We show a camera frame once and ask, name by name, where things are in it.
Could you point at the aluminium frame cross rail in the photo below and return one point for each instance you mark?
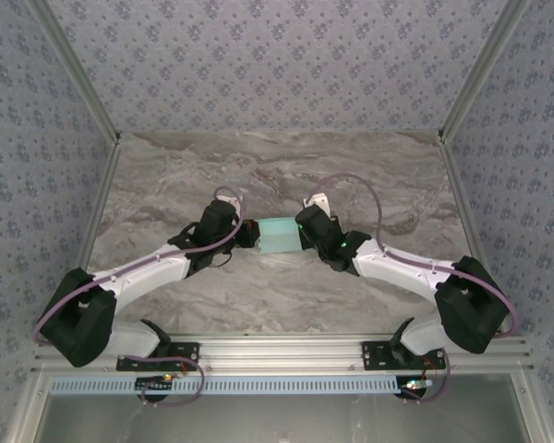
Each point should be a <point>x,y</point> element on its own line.
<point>281,350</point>

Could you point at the aluminium frame side rail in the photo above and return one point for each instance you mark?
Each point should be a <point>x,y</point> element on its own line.
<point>466,207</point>
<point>92,221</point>

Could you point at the teal paper box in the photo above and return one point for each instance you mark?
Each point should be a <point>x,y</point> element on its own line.
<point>279,235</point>

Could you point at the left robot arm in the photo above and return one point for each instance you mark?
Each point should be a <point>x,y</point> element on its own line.
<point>83,318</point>

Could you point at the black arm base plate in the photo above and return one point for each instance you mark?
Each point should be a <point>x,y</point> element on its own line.
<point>184,355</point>
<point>374,355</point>

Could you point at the black controller board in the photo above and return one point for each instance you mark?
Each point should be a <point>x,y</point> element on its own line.
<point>413,387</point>
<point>154,384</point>

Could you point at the aluminium frame upright post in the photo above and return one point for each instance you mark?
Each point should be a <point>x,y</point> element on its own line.
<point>74,69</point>
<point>485,69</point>

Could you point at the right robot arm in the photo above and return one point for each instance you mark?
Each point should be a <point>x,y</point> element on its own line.
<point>466,309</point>

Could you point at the grey metal panel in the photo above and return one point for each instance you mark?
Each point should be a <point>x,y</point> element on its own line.
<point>281,420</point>

